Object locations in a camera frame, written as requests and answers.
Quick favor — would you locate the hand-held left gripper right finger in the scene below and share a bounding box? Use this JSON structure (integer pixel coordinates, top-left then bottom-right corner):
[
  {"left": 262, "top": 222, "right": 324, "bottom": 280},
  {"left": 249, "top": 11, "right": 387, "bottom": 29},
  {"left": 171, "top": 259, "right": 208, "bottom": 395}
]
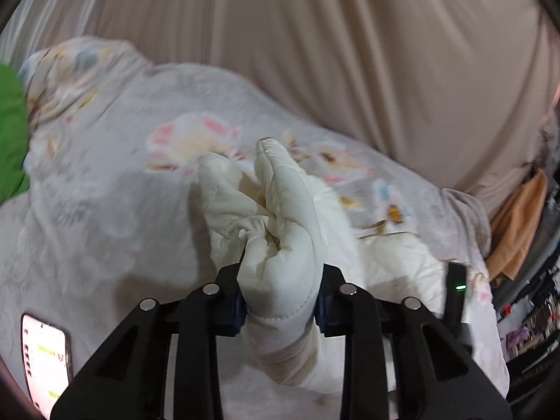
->
[{"left": 314, "top": 263, "right": 512, "bottom": 420}]

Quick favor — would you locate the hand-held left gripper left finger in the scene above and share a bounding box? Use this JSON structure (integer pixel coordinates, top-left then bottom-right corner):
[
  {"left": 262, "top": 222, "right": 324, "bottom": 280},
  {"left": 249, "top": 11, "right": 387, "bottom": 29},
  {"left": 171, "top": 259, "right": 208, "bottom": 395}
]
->
[{"left": 50, "top": 249, "right": 246, "bottom": 420}]

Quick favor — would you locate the cream quilted jacket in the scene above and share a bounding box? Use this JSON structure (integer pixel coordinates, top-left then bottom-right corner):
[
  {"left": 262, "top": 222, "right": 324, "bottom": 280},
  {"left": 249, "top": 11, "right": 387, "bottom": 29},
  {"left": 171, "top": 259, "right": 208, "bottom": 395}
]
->
[{"left": 188, "top": 137, "right": 465, "bottom": 399}]

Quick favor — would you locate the orange cloth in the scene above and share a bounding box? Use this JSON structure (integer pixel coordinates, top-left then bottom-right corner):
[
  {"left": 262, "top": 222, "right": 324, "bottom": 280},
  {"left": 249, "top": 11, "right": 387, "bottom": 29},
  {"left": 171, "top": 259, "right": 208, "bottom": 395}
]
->
[{"left": 486, "top": 170, "right": 550, "bottom": 281}]

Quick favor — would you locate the grey floral blanket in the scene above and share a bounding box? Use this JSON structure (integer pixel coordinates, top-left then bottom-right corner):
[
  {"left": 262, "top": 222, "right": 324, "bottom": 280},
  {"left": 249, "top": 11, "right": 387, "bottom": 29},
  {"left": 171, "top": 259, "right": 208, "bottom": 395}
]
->
[{"left": 0, "top": 37, "right": 512, "bottom": 420}]

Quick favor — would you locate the smartphone with lit screen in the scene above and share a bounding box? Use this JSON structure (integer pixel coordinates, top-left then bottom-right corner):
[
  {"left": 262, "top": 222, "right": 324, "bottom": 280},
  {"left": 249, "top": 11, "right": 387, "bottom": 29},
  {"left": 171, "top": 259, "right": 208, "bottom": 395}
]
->
[{"left": 20, "top": 312, "right": 73, "bottom": 408}]

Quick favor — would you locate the beige curtain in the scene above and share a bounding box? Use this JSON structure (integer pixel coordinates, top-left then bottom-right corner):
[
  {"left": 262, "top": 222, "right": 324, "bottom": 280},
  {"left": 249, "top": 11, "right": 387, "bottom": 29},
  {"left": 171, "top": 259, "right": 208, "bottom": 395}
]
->
[{"left": 98, "top": 0, "right": 560, "bottom": 219}]

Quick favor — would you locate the green pillow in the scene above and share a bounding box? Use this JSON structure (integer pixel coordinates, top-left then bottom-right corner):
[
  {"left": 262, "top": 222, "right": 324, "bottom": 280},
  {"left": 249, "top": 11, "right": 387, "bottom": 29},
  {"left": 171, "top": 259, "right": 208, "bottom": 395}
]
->
[{"left": 0, "top": 62, "right": 32, "bottom": 204}]

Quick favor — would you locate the silver satin curtain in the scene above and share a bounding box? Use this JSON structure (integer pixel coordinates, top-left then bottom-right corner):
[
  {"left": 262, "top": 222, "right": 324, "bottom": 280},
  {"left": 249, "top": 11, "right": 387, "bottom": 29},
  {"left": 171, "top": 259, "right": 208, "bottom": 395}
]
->
[{"left": 0, "top": 0, "right": 115, "bottom": 71}]

